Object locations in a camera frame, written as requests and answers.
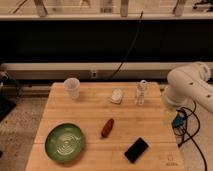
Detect green ceramic bowl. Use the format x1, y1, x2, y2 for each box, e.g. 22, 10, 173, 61
45, 123, 85, 163

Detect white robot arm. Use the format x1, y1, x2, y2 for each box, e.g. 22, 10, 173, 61
162, 62, 213, 114

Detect small white packet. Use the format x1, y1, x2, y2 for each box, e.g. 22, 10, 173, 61
110, 88, 124, 104

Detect translucent plastic cup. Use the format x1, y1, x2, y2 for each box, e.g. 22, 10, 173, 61
63, 78, 80, 99

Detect clear glass jar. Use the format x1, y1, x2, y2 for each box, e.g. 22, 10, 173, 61
135, 80, 148, 106

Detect brown oblong sweet potato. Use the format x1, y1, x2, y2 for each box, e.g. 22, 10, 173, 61
101, 118, 114, 138

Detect black smartphone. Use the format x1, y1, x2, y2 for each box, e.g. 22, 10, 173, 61
124, 137, 148, 163

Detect white wall outlet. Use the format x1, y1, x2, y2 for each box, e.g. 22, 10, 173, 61
91, 71, 97, 79

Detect black hanging cable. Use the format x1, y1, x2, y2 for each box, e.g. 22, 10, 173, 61
107, 10, 145, 80

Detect black floor cables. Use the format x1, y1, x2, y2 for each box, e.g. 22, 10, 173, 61
171, 101, 208, 171

